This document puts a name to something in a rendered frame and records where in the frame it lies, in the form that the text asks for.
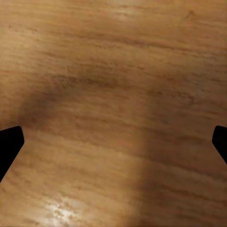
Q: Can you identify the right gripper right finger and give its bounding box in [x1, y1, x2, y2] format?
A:
[212, 126, 227, 163]

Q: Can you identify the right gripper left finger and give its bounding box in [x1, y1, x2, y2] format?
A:
[0, 126, 25, 182]

